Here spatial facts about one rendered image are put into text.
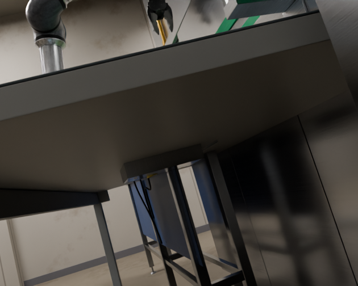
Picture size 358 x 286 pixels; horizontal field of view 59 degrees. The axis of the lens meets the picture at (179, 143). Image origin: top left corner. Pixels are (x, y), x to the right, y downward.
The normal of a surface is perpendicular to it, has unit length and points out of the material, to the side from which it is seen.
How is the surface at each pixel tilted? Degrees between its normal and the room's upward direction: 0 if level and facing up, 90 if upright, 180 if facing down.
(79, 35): 90
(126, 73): 90
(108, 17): 90
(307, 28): 90
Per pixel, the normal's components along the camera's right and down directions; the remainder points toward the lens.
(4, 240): 0.08, -0.16
